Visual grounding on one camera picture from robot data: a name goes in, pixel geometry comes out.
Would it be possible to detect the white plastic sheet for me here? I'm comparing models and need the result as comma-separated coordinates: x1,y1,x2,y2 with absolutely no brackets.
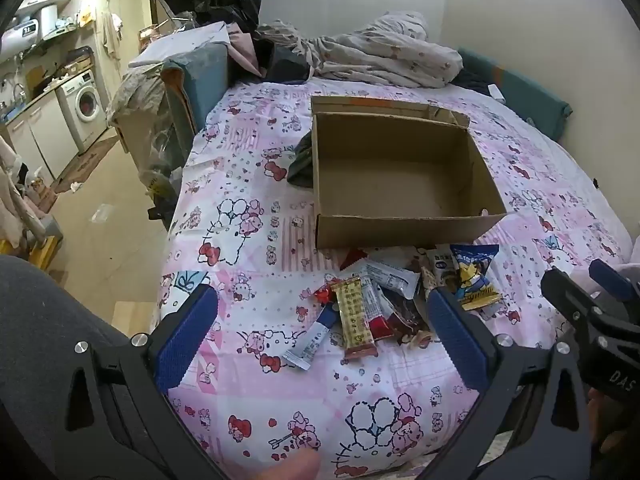
127,22,231,68

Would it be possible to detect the white labelled snack packet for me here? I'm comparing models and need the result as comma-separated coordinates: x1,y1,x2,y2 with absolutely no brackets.
362,259,422,297

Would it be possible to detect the white bread snack packet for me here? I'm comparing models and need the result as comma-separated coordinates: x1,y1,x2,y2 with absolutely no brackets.
431,245,458,291

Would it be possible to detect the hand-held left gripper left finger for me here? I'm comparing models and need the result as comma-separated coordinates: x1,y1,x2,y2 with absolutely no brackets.
47,284,226,480

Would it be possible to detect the red white snack bar packet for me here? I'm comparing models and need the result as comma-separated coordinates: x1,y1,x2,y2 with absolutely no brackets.
360,275,395,345

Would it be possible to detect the clear small snack packet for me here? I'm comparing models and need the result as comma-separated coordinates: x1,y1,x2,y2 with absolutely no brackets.
400,330,433,350

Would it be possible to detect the white water heater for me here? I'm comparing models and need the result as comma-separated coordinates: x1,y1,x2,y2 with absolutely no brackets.
0,5,57,56

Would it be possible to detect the yellow patterned snack bar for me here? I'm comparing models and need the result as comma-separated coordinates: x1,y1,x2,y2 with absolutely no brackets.
330,276,377,362

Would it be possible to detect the clear plastic bag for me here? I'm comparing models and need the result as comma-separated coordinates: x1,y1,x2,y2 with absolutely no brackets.
106,66,193,221

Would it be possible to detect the teal padded bed board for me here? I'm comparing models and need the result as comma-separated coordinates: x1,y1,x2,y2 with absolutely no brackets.
457,49,572,138
161,42,230,133

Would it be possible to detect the dark red meat snack packet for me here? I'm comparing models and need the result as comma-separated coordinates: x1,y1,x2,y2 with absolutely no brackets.
384,294,432,347

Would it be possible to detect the black crumpled cloth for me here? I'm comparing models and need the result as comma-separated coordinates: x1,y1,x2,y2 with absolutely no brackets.
252,37,311,83

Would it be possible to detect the white kitchen cabinet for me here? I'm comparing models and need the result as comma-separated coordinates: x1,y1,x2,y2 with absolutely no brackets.
4,92,68,183

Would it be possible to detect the crumpled floral duvet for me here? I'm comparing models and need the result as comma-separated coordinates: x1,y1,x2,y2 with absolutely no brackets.
257,10,463,88

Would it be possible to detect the dark grey cloth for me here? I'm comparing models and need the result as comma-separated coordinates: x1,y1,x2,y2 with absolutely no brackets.
286,132,317,188

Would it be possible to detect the person's right hand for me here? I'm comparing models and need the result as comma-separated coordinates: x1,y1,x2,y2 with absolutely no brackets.
587,387,621,458

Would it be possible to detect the pink cloth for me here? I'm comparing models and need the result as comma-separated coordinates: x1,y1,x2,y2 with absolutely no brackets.
227,22,263,80

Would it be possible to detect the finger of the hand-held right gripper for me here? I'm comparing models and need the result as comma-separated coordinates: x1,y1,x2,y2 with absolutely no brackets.
590,259,638,306
542,267,606,331

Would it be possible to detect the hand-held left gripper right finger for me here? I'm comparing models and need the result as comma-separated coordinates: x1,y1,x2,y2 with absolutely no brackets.
420,287,598,480

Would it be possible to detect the blue white stick packet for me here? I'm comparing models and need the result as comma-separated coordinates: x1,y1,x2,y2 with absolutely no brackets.
282,305,340,372

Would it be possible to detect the blue yellow snack packet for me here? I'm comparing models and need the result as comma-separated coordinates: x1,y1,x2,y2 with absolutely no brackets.
449,243,502,312

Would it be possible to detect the brown floor mat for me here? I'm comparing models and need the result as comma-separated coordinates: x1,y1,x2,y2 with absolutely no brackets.
52,136,121,195

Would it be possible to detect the white washing machine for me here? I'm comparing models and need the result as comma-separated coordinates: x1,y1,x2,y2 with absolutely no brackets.
56,71,109,155

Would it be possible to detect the dark folded clothing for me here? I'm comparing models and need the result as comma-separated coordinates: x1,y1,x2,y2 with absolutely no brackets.
452,67,493,96

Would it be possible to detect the brown cardboard box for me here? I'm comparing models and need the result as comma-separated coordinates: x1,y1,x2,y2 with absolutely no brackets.
310,95,508,251

